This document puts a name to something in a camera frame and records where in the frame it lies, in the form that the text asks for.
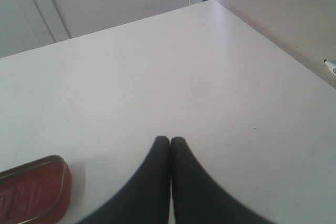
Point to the marker pen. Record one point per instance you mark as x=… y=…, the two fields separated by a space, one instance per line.
x=331 y=66

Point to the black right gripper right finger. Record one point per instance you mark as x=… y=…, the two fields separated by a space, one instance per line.
x=197 y=198

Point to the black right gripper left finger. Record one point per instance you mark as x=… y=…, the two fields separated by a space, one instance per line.
x=145 y=198

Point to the white cabinet doors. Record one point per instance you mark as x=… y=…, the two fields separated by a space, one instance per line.
x=29 y=24

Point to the beige side table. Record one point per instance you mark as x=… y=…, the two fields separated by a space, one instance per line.
x=304 y=29

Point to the red ink pad tin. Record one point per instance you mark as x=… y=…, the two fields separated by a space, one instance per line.
x=36 y=192

